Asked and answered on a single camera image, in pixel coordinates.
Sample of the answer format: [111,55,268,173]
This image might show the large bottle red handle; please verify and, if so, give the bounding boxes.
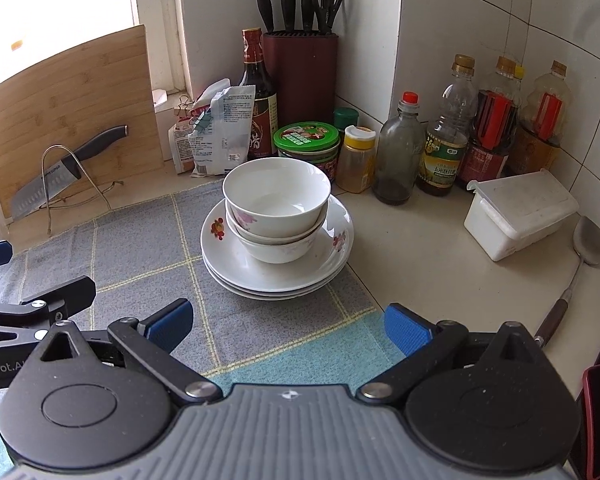
[455,56,525,192]
[507,60,572,177]

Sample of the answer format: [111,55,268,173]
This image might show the red black object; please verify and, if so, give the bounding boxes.
[580,364,600,480]

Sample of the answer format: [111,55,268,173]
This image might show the white plastic container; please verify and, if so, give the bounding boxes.
[463,169,580,262]

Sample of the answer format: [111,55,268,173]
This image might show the yellow label oil bottle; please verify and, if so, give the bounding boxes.
[416,55,480,197]

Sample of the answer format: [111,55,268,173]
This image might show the santoku knife black handle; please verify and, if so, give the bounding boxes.
[10,125,129,221]

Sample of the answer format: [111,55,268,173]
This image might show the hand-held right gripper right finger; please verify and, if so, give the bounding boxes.
[356,303,556,405]

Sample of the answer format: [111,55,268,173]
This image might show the grey blue checked cloth mat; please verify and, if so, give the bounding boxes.
[0,177,408,466]

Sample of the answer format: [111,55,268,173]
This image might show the black kitchen scissors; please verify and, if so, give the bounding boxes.
[312,0,345,36]

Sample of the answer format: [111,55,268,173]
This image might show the white floral bowl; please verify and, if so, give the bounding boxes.
[236,230,317,264]
[225,210,327,247]
[222,157,332,235]

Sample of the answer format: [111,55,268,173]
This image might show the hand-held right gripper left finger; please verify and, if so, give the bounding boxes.
[17,299,224,407]

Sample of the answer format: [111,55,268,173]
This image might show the green cap bottle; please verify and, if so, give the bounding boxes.
[334,107,361,133]

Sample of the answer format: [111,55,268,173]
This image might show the blue white salt bag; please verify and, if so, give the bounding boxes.
[190,78,257,178]

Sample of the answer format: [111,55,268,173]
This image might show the metal wire rack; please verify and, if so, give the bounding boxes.
[41,145,123,236]

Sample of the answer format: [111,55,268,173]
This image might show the white seasoning packet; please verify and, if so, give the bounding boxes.
[168,110,216,175]

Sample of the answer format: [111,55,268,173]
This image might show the metal spatula wooden handle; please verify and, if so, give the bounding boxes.
[532,215,600,348]

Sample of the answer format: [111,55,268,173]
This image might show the red cap glass bottle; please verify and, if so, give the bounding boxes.
[371,91,427,206]

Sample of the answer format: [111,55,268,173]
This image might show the yellow cap spice jar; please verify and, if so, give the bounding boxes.
[336,126,377,195]

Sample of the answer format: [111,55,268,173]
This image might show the dark red knife block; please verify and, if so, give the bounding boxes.
[262,31,340,133]

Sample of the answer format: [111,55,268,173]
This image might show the bamboo cutting board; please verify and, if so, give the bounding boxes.
[0,24,163,221]

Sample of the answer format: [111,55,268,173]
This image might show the green lid sauce jar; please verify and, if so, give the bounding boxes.
[272,122,342,186]

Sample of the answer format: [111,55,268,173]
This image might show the white fruit print plate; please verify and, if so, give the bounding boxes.
[207,265,348,302]
[201,192,355,286]
[202,255,352,295]

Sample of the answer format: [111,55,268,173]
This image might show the dark soy sauce bottle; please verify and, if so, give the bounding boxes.
[237,28,279,161]

